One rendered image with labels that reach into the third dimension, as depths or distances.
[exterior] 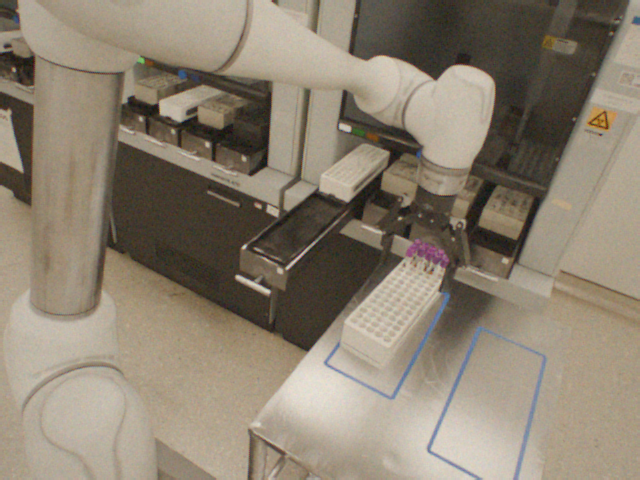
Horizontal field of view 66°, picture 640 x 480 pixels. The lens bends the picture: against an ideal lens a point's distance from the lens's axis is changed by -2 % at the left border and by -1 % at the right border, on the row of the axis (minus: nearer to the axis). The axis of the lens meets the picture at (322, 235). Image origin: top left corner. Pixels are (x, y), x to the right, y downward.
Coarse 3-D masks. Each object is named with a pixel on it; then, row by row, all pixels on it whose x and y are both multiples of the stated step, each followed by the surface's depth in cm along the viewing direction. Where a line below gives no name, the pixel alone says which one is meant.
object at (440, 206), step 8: (416, 192) 92; (424, 192) 89; (416, 200) 92; (424, 200) 90; (432, 200) 89; (440, 200) 89; (448, 200) 89; (416, 208) 95; (424, 208) 90; (432, 208) 90; (440, 208) 90; (448, 208) 90; (424, 216) 94; (440, 216) 92; (448, 216) 92; (424, 224) 95; (440, 224) 93; (448, 224) 93
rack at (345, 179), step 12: (348, 156) 156; (360, 156) 157; (372, 156) 158; (384, 156) 159; (336, 168) 149; (348, 168) 149; (360, 168) 151; (372, 168) 151; (384, 168) 163; (324, 180) 143; (336, 180) 143; (348, 180) 143; (360, 180) 145; (324, 192) 145; (336, 192) 143; (348, 192) 141
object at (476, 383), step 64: (448, 320) 107; (512, 320) 109; (320, 384) 89; (384, 384) 91; (448, 384) 93; (512, 384) 95; (256, 448) 83; (320, 448) 79; (384, 448) 81; (448, 448) 82; (512, 448) 83
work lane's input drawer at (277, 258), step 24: (312, 192) 146; (360, 192) 148; (288, 216) 135; (312, 216) 137; (336, 216) 136; (264, 240) 125; (288, 240) 127; (312, 240) 127; (240, 264) 124; (264, 264) 120; (288, 264) 119; (264, 288) 118
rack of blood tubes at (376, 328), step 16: (416, 256) 114; (400, 272) 109; (416, 272) 110; (384, 288) 105; (400, 288) 105; (416, 288) 105; (432, 288) 106; (368, 304) 100; (384, 304) 100; (400, 304) 100; (416, 304) 102; (432, 304) 109; (352, 320) 96; (368, 320) 97; (384, 320) 96; (400, 320) 97; (416, 320) 102; (352, 336) 94; (368, 336) 92; (384, 336) 93; (400, 336) 95; (352, 352) 96; (368, 352) 94; (384, 352) 91
